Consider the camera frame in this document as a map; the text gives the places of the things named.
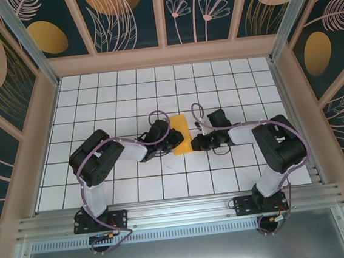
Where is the yellow paper sheet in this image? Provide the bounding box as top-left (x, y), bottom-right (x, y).
top-left (167, 112), bottom-right (194, 157)

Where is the grey metal sheet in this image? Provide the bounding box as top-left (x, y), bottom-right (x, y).
top-left (5, 209), bottom-right (344, 258)

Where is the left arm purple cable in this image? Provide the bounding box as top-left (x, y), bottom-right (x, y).
top-left (72, 108), bottom-right (184, 256)

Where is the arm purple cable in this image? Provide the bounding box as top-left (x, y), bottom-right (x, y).
top-left (72, 108), bottom-right (184, 256)
top-left (190, 92), bottom-right (319, 243)

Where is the aluminium mounting rail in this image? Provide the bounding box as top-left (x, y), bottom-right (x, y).
top-left (14, 182), bottom-right (344, 242)

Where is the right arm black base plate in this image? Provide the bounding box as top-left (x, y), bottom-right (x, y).
top-left (232, 191), bottom-right (290, 218)

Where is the aluminium side rail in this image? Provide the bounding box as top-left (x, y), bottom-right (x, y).
top-left (268, 56), bottom-right (327, 189)

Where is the slotted grey cable duct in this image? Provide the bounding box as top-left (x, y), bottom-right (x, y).
top-left (30, 216), bottom-right (261, 254)

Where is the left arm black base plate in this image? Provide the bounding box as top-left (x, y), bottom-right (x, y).
top-left (72, 208), bottom-right (130, 235)

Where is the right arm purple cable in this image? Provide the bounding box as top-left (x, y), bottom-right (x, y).
top-left (190, 92), bottom-right (319, 243)

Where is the aluminium corner post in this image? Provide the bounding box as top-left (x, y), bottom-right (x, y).
top-left (263, 0), bottom-right (327, 63)
top-left (0, 0), bottom-right (62, 93)

